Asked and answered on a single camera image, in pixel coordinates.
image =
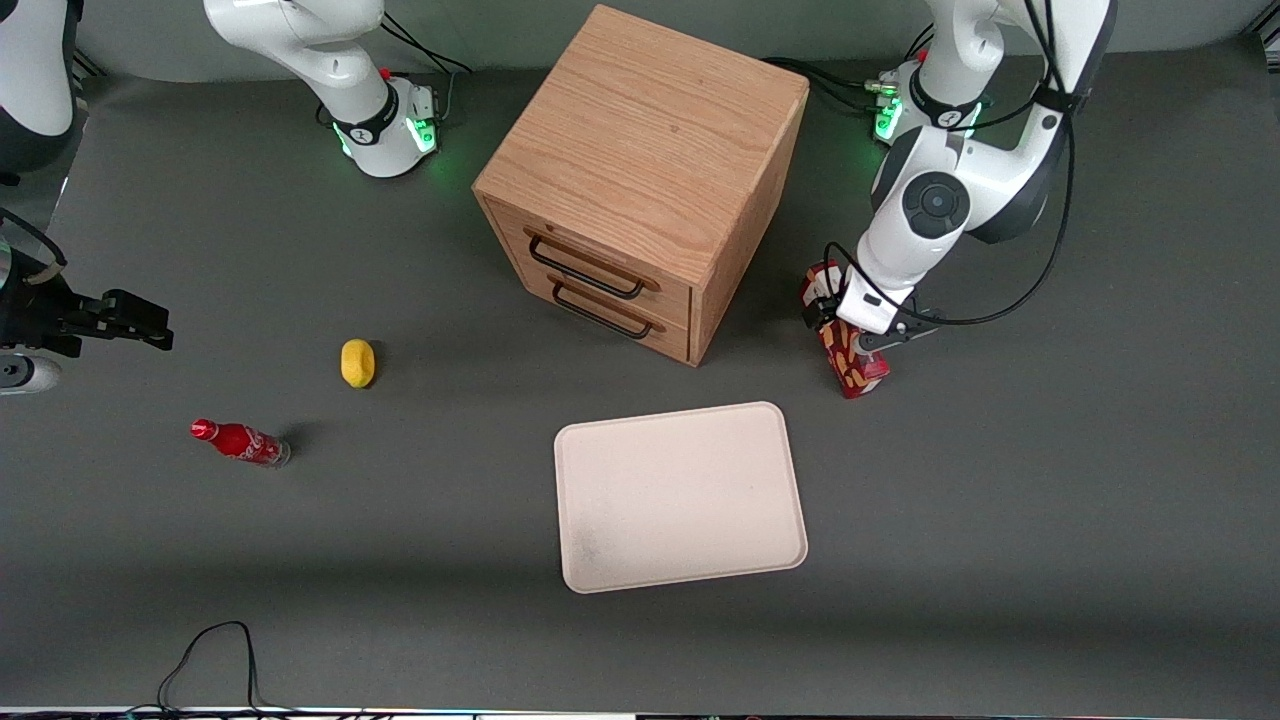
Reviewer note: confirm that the red cola bottle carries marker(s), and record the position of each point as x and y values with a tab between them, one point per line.
240	441

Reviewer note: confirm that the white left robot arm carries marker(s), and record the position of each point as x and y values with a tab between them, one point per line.
920	240

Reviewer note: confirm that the wooden two-drawer cabinet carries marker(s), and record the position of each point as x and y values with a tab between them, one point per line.
650	130

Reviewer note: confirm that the yellow lemon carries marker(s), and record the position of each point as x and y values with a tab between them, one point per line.
357	362

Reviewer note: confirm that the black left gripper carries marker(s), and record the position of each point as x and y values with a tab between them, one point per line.
822	306

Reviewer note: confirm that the wooden drawer front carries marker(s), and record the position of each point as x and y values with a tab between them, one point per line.
660	338
600	240

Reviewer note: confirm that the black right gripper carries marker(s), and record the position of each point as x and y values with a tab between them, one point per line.
42	312

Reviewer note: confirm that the red cookie box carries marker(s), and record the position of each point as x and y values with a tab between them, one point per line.
860	378

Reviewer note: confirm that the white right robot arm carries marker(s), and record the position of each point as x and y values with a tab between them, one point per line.
300	40

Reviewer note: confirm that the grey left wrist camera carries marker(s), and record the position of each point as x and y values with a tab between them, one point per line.
900	330

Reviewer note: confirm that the white rectangular tray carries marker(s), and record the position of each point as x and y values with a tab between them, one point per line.
680	495

